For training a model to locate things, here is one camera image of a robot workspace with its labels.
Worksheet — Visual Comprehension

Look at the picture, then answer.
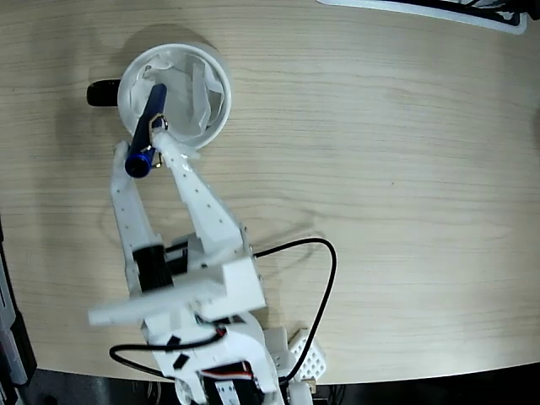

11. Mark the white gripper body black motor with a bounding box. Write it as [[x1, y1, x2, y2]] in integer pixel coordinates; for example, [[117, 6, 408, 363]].
[[168, 235, 267, 318]]

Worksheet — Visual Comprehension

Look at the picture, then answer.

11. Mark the blue pen with metal clip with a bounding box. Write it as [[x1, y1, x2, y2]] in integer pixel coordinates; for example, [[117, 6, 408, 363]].
[[123, 83, 170, 181]]

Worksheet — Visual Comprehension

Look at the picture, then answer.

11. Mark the crumpled white tissue paper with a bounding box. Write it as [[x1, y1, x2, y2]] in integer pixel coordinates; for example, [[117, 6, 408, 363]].
[[129, 49, 226, 143]]

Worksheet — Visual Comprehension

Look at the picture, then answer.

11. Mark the white framed flat device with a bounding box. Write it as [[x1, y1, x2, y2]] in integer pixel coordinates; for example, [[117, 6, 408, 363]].
[[316, 0, 528, 35]]

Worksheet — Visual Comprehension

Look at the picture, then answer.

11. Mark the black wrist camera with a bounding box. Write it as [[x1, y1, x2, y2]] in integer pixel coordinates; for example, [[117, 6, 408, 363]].
[[132, 243, 175, 293]]

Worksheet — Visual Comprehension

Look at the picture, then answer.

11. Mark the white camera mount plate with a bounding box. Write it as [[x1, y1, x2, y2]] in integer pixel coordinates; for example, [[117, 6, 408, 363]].
[[87, 263, 231, 328]]

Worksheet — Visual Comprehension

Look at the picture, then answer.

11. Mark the black camera cable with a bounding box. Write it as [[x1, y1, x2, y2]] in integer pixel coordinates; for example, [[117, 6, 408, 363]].
[[109, 237, 338, 387]]

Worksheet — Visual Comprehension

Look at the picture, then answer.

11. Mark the white perforated base plate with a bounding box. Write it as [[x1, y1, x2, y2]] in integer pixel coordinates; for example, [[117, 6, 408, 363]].
[[290, 328, 328, 381]]

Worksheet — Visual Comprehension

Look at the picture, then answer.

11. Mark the white mug with black handle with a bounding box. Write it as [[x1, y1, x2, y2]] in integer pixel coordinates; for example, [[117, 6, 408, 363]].
[[86, 42, 233, 152]]

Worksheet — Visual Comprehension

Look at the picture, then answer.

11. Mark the grey metal rail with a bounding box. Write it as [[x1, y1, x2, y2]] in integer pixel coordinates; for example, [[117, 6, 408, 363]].
[[0, 263, 29, 387]]

